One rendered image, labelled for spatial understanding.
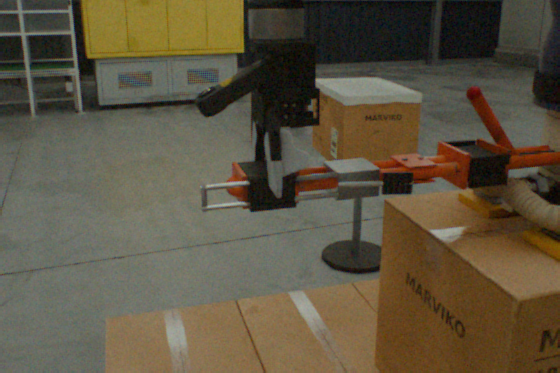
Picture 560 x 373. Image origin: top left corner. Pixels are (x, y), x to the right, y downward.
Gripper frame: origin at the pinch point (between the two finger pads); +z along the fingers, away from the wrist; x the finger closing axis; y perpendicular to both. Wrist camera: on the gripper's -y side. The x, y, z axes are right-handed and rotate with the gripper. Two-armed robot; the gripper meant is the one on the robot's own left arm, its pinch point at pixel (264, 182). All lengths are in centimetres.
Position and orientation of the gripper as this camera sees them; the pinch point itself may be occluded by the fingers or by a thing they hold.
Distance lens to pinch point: 80.1
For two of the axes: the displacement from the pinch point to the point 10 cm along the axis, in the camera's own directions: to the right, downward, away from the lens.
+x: -2.8, -2.7, 9.2
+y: 9.6, -0.9, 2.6
